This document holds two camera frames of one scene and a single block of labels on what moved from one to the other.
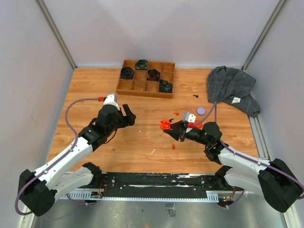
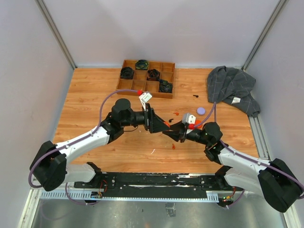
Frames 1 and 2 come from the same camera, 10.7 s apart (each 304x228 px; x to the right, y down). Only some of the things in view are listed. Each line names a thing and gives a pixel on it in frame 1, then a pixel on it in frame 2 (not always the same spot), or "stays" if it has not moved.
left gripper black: [126, 120] -> [152, 122]
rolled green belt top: [142, 64] stays
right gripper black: [176, 130] stays
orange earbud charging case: [165, 124] stays
